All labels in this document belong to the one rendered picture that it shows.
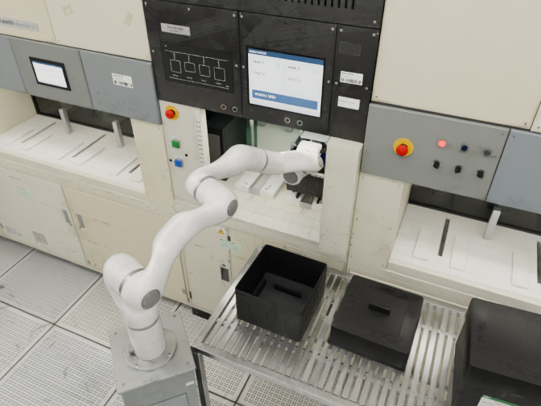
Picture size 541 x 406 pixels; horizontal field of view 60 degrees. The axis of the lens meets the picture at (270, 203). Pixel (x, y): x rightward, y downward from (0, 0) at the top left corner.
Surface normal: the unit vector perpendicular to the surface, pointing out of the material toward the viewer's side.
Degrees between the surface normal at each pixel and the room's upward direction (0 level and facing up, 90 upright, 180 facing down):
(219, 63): 90
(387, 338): 0
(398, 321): 0
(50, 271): 0
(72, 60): 90
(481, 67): 90
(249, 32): 90
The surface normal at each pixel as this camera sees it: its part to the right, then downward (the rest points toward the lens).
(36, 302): 0.00, -0.79
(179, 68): -0.40, 0.57
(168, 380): 0.36, 0.58
